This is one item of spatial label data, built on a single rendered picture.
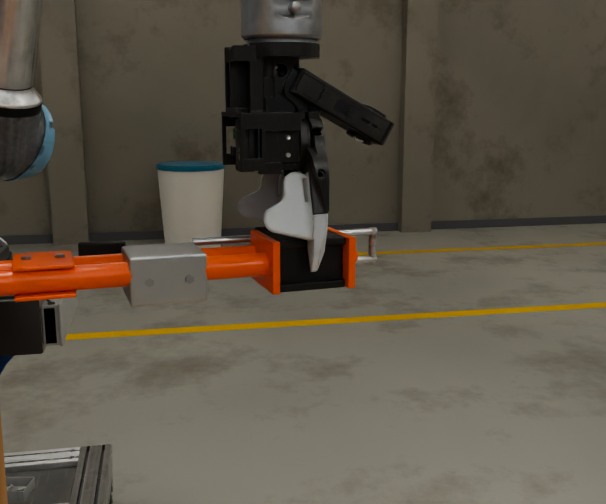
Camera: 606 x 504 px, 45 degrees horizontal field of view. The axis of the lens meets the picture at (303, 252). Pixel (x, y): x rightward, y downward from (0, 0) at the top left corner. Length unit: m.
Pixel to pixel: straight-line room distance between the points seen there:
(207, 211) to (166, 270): 5.53
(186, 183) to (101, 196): 1.04
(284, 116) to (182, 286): 0.18
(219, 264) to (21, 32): 0.55
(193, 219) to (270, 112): 5.49
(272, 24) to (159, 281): 0.25
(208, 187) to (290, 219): 5.49
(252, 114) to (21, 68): 0.53
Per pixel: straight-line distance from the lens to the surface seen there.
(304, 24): 0.68
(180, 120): 6.80
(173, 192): 6.17
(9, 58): 1.12
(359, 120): 0.72
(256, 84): 0.69
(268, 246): 0.68
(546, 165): 7.84
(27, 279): 0.66
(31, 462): 2.36
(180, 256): 0.67
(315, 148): 0.68
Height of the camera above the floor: 1.26
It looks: 12 degrees down
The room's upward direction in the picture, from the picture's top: straight up
